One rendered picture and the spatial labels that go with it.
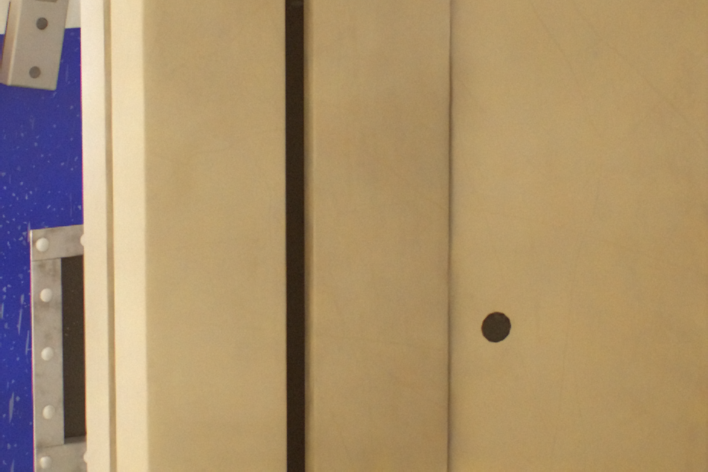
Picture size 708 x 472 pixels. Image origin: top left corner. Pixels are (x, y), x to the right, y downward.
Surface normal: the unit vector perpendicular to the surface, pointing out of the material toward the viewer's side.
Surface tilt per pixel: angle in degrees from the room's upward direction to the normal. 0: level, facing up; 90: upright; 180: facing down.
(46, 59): 90
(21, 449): 90
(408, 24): 90
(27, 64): 90
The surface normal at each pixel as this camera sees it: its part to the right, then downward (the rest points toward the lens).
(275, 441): 0.31, 0.21
